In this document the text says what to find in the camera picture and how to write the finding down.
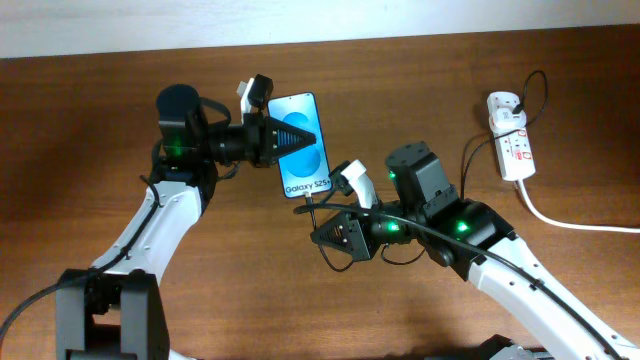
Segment blue Galaxy smartphone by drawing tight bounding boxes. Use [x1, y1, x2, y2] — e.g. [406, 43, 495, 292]
[268, 92, 332, 198]

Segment black charger cable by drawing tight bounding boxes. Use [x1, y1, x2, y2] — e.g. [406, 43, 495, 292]
[302, 69, 550, 274]

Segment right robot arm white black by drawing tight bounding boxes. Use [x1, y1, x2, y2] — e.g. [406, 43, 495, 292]
[298, 142, 639, 359]

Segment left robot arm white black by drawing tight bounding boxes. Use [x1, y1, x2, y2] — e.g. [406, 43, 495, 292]
[56, 75, 316, 359]

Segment white charger adapter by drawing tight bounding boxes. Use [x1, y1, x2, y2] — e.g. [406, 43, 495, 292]
[489, 108, 527, 134]

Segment white power strip cord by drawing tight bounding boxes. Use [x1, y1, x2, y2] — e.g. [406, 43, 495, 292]
[514, 178, 640, 235]

